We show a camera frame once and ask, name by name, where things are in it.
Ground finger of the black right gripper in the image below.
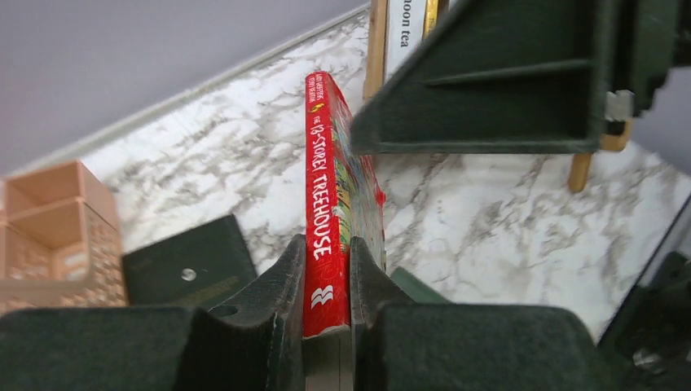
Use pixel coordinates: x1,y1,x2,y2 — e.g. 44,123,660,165
350,0,617,156

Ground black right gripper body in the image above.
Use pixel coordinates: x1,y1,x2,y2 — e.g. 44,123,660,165
605,0,690,135

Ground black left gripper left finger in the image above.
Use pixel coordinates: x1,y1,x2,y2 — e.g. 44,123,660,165
1,235,306,390

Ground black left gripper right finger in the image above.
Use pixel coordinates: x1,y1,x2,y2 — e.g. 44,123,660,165
350,237,616,390

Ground yellow Little Prince book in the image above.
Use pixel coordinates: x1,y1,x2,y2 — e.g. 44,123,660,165
423,0,440,37

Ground white Afternoon Tea book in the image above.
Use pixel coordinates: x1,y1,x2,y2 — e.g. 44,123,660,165
385,0,426,81

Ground red comic paperback book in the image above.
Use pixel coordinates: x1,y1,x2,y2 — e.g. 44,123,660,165
303,71,386,338

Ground dark green thin book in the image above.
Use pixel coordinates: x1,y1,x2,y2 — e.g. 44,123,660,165
390,267,449,304

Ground black hardcover book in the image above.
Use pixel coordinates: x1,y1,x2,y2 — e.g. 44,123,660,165
122,214,257,310

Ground wooden book rack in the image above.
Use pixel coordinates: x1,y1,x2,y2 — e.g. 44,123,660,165
363,0,635,194

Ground peach plastic file organizer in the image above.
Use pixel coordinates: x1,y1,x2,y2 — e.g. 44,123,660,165
1,160,128,314

